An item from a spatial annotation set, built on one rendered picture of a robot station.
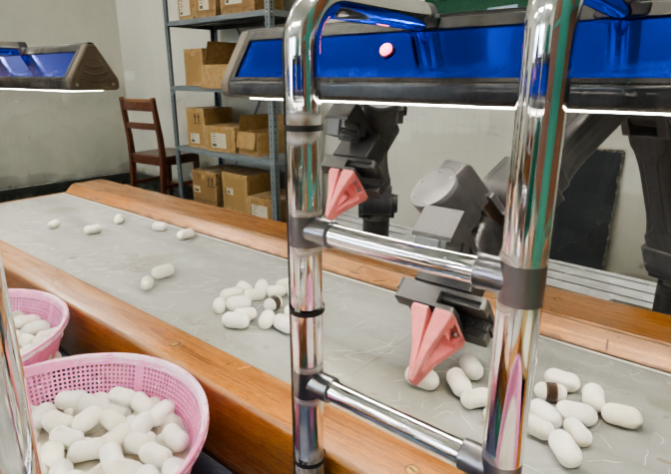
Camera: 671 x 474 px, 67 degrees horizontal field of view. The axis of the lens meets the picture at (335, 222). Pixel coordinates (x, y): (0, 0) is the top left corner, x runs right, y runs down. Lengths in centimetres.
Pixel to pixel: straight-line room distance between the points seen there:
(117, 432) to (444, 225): 37
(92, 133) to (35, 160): 57
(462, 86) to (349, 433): 30
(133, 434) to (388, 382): 26
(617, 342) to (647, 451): 18
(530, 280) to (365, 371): 36
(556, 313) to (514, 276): 46
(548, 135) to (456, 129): 259
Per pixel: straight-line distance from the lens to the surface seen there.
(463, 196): 56
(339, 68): 48
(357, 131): 79
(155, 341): 64
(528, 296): 27
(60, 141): 534
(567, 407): 56
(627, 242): 264
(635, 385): 66
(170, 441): 53
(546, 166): 25
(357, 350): 63
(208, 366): 57
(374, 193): 81
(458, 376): 56
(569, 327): 72
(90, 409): 58
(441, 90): 41
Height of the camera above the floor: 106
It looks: 16 degrees down
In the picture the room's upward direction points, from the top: straight up
